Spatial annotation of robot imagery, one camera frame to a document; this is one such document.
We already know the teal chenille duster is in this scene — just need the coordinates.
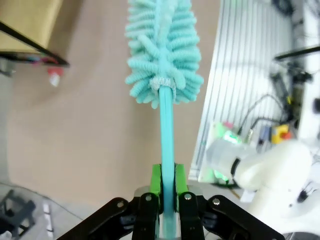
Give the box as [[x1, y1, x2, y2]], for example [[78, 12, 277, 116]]
[[124, 0, 205, 240]]

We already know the yellow emergency stop box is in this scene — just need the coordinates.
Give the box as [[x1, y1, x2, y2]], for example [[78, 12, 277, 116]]
[[271, 124, 293, 145]]

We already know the black camera tripod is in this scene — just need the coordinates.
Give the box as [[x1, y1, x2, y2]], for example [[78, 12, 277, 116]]
[[273, 44, 320, 62]]

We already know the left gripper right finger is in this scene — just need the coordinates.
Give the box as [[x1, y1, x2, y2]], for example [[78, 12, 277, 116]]
[[174, 163, 286, 240]]

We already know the two-tier wooden metal shelf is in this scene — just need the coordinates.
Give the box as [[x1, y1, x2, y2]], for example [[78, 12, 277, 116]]
[[0, 0, 71, 68]]

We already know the aluminium slatted base table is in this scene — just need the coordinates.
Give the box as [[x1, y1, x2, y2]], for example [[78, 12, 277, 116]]
[[188, 0, 301, 183]]

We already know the red paper scrap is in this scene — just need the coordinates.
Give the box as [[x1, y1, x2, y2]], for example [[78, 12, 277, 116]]
[[47, 66, 64, 76]]

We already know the grey curved cable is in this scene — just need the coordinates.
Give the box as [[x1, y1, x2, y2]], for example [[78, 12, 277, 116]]
[[236, 93, 286, 135]]

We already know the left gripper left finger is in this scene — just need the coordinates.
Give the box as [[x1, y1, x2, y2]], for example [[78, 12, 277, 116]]
[[57, 163, 164, 240]]

